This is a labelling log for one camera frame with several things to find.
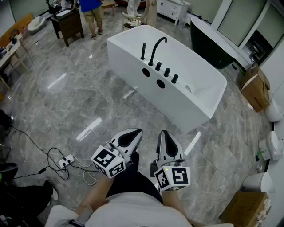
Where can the white power strip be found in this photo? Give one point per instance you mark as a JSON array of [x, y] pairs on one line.
[[66, 160]]

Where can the white vanity sink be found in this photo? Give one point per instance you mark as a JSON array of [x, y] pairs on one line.
[[61, 13]]

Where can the black round stool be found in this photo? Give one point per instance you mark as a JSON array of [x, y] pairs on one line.
[[7, 169]]

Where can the black oval freestanding tub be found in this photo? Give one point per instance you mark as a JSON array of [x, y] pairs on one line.
[[206, 48]]

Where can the round wooden side table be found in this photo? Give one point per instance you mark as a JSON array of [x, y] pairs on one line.
[[108, 4]]

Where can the white carton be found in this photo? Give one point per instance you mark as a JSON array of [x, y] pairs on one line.
[[264, 148]]

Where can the person's right forearm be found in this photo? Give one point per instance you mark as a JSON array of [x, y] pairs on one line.
[[175, 204]]

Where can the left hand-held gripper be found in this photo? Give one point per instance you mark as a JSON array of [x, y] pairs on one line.
[[106, 159]]

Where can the person's black trousers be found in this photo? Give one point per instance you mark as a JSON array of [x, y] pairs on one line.
[[133, 181]]

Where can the white soft item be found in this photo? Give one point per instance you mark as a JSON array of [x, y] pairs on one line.
[[133, 21]]

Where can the black power adapter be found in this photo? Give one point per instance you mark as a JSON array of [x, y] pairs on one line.
[[42, 171]]

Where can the green plastic item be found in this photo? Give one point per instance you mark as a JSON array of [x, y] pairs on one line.
[[261, 152]]

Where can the white beanbag cushion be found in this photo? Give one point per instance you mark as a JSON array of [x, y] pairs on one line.
[[36, 24]]

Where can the black round faucet knob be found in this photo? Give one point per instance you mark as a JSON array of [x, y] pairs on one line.
[[158, 66], [166, 72], [174, 79]]

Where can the white toilet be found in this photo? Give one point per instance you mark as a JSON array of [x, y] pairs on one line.
[[257, 182], [275, 145], [274, 110]]

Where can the black curved faucet spout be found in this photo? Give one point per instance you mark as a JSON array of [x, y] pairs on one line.
[[154, 51]]

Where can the white drawer cabinet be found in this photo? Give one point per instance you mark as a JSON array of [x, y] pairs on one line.
[[170, 7]]

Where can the frosted glass window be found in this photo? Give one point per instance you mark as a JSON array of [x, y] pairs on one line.
[[241, 20]]

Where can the white frame chair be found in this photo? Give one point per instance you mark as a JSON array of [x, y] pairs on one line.
[[128, 26]]

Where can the dark wooden vanity cabinet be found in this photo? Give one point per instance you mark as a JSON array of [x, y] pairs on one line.
[[71, 26]]

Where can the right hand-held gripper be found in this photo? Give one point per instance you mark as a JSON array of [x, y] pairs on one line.
[[175, 177]]

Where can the brown cardboard box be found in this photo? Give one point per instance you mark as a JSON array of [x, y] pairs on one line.
[[253, 72], [244, 210], [255, 95]]

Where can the white bathtub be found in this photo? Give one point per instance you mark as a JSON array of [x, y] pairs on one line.
[[133, 48]]

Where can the black vanity faucet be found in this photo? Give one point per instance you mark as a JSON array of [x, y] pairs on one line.
[[50, 6]]

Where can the person's left forearm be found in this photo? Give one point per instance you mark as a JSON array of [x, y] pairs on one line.
[[97, 192]]

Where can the person's light shirt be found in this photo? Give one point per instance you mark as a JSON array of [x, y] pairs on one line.
[[133, 212]]

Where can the orange wooden bench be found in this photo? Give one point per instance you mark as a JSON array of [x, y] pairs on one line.
[[17, 26]]

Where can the clear wastebasket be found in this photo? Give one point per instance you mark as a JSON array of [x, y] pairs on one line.
[[182, 22]]

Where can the black handheld shower wand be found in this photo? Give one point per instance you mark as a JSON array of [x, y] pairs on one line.
[[143, 51]]

